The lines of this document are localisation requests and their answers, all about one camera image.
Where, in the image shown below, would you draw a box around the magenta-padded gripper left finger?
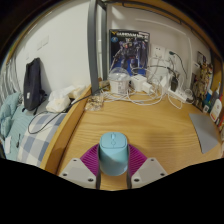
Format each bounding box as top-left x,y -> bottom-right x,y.
58,143 -> 102,190

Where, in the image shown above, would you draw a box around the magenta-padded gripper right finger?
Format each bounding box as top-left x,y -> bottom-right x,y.
125,143 -> 168,190

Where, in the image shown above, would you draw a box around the light blue computer mouse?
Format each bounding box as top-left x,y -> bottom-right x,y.
97,131 -> 130,177

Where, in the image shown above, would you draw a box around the grey mouse pad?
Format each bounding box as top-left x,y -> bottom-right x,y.
188,112 -> 222,155

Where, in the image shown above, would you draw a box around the blue checked quilt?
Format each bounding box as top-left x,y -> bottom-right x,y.
16,111 -> 68,168

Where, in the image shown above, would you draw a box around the clear plastic wrapper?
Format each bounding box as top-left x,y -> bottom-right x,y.
84,94 -> 104,113

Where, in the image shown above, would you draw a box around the crumpled white tissue pile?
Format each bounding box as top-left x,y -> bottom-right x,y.
45,84 -> 87,113

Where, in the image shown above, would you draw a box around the white power strip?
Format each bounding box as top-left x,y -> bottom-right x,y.
166,87 -> 189,103

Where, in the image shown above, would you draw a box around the teal blanket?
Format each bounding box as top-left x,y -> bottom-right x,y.
0,91 -> 32,162

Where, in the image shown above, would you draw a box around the black plug adapter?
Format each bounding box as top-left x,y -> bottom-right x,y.
169,75 -> 180,93

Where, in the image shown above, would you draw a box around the white lotion pump bottle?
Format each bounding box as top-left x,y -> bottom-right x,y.
209,82 -> 224,124

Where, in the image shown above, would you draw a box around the dark backpack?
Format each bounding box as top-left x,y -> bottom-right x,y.
22,57 -> 48,113

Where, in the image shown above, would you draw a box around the robot model kit box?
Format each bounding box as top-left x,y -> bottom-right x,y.
108,28 -> 151,78

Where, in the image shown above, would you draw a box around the long black cable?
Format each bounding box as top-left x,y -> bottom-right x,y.
27,84 -> 111,135

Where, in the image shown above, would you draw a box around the tangled white cables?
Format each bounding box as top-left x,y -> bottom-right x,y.
103,56 -> 194,109

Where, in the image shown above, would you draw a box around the black plug cable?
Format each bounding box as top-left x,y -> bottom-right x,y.
168,49 -> 188,78

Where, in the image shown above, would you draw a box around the white wall socket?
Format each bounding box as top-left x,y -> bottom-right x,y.
150,43 -> 167,61
165,48 -> 181,64

